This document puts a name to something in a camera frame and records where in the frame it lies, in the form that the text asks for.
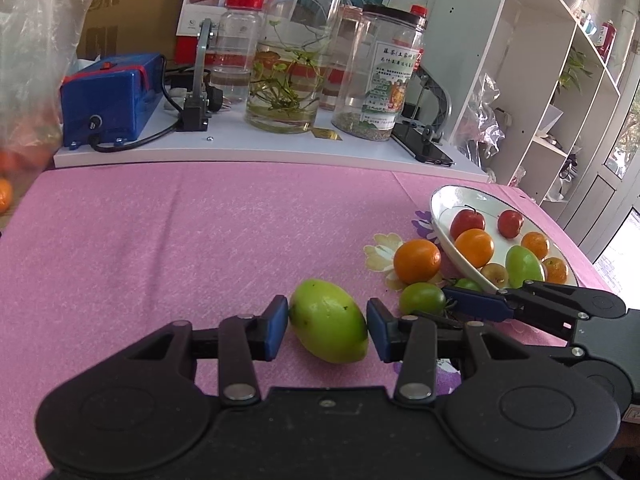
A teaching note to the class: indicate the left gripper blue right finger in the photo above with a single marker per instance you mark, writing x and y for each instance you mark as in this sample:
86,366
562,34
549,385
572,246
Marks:
411,341

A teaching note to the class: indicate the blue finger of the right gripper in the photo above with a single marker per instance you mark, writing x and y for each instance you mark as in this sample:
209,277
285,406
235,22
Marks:
441,322
479,305

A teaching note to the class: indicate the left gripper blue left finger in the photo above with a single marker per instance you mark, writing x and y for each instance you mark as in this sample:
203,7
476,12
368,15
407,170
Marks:
242,340

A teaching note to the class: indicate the green lime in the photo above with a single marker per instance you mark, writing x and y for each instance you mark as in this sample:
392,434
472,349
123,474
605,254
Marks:
422,297
468,284

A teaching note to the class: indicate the green lime front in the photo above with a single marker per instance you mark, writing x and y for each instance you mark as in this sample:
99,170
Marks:
422,297

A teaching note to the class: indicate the brown longan fruit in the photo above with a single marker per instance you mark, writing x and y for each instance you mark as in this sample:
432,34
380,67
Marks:
496,274

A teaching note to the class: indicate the green mango front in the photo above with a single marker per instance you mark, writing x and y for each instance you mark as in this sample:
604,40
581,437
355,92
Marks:
522,265

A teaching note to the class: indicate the green mango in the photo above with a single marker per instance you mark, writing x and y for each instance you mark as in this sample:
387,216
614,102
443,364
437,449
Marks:
328,323
522,265

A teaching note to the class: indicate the large orange front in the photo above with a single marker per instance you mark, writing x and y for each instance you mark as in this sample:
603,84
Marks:
476,246

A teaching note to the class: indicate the orange tangerine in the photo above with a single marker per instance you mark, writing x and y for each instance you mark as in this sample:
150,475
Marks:
555,270
537,243

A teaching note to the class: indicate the small red apple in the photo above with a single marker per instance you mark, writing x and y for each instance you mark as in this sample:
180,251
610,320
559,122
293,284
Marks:
510,223

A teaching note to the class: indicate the red apple with stem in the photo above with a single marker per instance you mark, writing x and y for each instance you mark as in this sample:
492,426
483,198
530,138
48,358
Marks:
466,219

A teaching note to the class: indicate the white ceramic plate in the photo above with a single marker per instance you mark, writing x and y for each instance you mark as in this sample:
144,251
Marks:
447,201

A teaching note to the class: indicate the crumpled clear plastic bag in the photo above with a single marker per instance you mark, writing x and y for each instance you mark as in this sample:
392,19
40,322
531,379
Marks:
479,134

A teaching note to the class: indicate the pink tablecloth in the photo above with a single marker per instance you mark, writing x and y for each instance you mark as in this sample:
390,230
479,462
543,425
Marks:
95,258

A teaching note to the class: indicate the grey phone stand right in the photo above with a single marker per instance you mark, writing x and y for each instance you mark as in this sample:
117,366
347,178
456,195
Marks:
438,102

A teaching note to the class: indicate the grey phone stand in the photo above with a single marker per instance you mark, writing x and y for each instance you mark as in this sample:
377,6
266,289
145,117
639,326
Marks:
195,107
438,102

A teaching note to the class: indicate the black smartphone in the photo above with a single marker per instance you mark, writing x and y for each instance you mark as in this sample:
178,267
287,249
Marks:
419,145

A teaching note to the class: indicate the white raised board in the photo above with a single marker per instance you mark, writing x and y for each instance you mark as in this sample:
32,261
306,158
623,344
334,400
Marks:
230,139

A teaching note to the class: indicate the small gold label plate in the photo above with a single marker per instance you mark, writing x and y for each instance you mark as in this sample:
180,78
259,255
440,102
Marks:
325,134

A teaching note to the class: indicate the grey phone stand left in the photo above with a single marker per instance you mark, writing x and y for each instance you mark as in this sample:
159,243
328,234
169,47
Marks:
195,107

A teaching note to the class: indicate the potted green plant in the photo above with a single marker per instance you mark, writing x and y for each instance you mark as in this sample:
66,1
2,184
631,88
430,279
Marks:
574,71

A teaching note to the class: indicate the white shelving unit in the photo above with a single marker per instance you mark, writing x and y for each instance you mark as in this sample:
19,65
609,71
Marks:
523,46

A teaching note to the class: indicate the blue power supply box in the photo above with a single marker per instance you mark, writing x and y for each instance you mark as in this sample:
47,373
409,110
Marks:
109,102

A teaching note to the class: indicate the clear jar with green label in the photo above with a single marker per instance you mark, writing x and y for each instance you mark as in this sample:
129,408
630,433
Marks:
386,52

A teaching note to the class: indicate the clear jar red lid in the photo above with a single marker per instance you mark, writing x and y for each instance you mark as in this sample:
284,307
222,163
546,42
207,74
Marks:
235,46

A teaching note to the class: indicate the tall glass plant vase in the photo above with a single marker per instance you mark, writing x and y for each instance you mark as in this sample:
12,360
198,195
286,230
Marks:
290,64

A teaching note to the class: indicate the cardboard box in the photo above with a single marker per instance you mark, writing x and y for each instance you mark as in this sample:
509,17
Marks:
129,26

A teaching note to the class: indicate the clear plastic bag of oranges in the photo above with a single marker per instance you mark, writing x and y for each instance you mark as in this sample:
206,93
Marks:
39,39

